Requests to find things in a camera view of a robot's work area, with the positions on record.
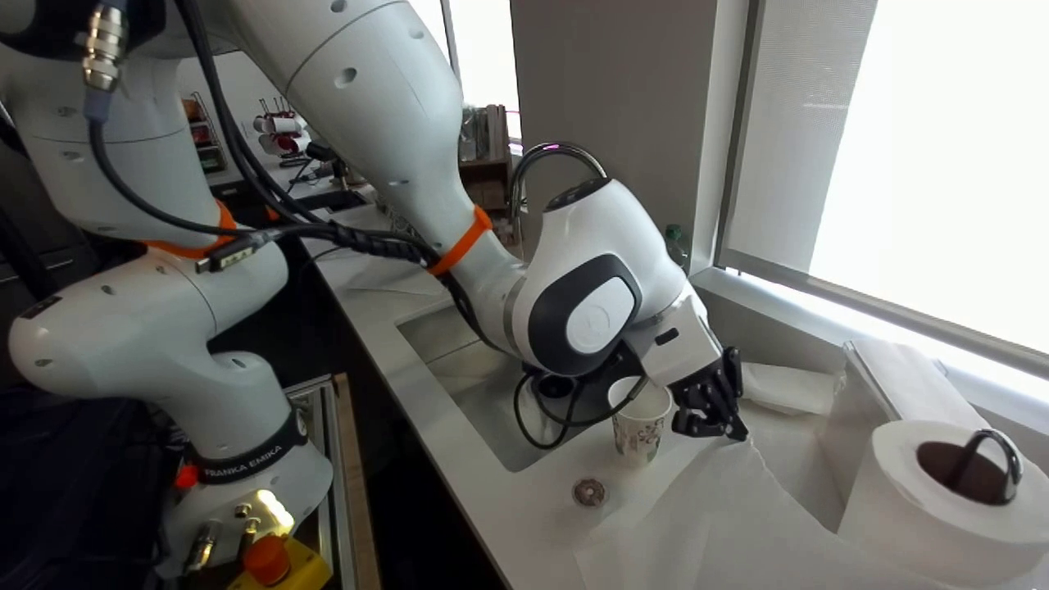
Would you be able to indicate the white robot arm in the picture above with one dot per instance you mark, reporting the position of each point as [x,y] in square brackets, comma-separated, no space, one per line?
[92,95]

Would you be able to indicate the small coffee pod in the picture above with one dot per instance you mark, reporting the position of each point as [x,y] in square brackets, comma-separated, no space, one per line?
[586,493]

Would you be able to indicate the stainless steel sink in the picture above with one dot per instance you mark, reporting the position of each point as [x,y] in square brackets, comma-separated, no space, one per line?
[519,413]

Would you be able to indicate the black paper towel holder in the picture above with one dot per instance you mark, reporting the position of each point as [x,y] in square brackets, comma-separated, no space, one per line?
[980,470]

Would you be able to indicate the white paper towel roll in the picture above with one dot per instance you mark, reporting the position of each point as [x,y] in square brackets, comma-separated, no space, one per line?
[727,522]

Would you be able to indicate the white napkin box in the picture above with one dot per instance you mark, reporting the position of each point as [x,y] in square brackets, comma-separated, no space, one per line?
[911,385]

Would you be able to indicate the patterned paper cup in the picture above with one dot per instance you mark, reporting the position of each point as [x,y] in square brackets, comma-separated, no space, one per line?
[639,417]

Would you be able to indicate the chrome kitchen faucet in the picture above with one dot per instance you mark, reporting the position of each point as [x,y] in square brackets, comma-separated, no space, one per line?
[583,174]

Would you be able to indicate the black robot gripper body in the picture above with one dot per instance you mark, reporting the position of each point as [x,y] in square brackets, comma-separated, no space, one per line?
[704,406]

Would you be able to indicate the yellow emergency stop button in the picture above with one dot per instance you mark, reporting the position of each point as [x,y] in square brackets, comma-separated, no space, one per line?
[279,565]

